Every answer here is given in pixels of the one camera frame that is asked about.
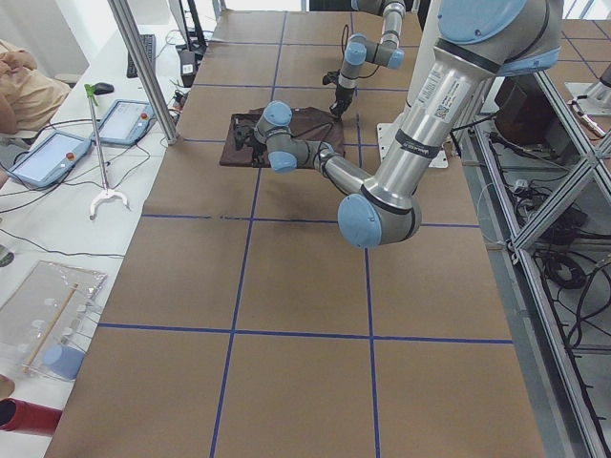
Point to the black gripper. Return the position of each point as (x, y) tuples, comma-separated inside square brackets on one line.
[(258, 152), (342, 93)]

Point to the dark brown t-shirt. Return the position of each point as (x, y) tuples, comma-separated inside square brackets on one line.
[(306, 124)]

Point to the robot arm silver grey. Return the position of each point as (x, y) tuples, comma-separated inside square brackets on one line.
[(478, 40), (359, 50)]

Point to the blue tape line front crosswise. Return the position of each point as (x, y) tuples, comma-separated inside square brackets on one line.
[(334, 145)]

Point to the blue tape line crosswise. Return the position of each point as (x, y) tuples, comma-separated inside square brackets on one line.
[(277, 87), (334, 145)]

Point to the blue tape line rear crosswise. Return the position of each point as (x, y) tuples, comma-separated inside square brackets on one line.
[(277, 87)]

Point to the teach pendant far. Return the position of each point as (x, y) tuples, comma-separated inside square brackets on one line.
[(125, 123)]

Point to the teach pendant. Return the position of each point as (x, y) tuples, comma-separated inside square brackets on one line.
[(125, 123), (50, 160)]

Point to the blue tape line near left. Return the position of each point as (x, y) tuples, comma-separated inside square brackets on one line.
[(238, 300)]

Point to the blue tape line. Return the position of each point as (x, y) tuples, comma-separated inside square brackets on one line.
[(372, 355), (238, 300)]

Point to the black computer mouse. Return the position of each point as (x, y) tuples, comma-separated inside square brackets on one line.
[(102, 88)]

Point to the white grabber reach tool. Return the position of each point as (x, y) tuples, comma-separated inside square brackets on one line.
[(107, 192)]

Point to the teach pendant near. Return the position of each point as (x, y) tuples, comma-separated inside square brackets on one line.
[(50, 160)]

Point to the person in beige clothing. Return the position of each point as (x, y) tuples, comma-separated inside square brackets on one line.
[(29, 99)]

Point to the wooden stick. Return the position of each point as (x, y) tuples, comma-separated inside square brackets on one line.
[(27, 365)]

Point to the clear plastic tray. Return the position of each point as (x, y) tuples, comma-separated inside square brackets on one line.
[(27, 312)]

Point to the blue plastic cup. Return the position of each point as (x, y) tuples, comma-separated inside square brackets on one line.
[(64, 361)]

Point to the blue tape line near right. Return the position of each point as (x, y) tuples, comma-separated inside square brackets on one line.
[(372, 355)]

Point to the red cylinder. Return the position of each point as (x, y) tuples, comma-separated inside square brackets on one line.
[(28, 418)]

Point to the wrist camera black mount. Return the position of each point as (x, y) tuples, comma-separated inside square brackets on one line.
[(331, 78), (243, 134)]

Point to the aluminium frame post left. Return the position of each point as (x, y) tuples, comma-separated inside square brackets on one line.
[(129, 32)]

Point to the aluminium frame rack right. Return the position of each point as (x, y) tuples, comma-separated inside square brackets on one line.
[(546, 145)]

